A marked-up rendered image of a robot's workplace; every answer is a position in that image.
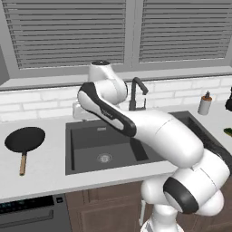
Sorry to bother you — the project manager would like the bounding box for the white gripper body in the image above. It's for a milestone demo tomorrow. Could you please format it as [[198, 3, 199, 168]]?
[[72, 101, 92, 121]]

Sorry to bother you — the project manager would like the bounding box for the dark grey sink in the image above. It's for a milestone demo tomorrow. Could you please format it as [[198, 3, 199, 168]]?
[[64, 110, 232, 177]]

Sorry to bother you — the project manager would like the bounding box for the black tap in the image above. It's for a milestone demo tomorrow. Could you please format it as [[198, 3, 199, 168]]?
[[128, 76, 150, 112]]

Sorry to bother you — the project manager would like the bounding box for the grey window blind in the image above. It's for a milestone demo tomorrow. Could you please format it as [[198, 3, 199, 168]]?
[[139, 0, 232, 64], [1, 0, 128, 70]]

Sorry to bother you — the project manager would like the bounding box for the grey dishwasher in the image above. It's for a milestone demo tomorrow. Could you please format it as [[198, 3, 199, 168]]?
[[0, 194, 73, 232]]

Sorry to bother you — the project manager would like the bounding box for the white soap dispenser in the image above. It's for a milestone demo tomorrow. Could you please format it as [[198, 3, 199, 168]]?
[[197, 90, 214, 116]]

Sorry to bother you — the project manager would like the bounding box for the black round object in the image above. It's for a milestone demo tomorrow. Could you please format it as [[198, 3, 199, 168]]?
[[224, 86, 232, 113]]

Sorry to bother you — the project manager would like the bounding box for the black pan with wooden handle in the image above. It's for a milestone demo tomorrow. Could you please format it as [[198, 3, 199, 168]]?
[[4, 126, 46, 177]]

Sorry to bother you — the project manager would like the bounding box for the white cupboard handle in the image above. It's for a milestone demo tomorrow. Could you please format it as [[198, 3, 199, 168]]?
[[138, 198, 147, 227]]

